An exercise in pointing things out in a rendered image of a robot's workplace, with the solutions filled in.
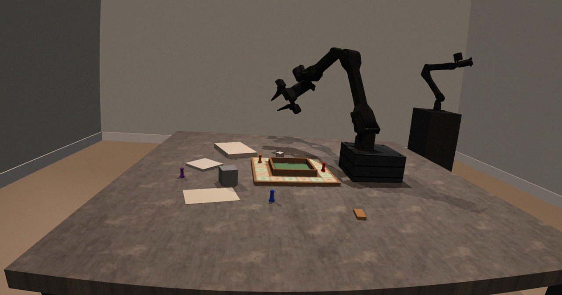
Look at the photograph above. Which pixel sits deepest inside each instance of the beige flat rectangular panel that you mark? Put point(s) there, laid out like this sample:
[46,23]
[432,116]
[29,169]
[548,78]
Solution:
[212,195]

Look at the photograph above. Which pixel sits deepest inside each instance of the beige flat square tile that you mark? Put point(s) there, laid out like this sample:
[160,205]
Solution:
[204,164]

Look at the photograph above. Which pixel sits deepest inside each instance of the orange flat block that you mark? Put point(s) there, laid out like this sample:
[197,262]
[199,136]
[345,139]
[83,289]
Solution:
[359,214]

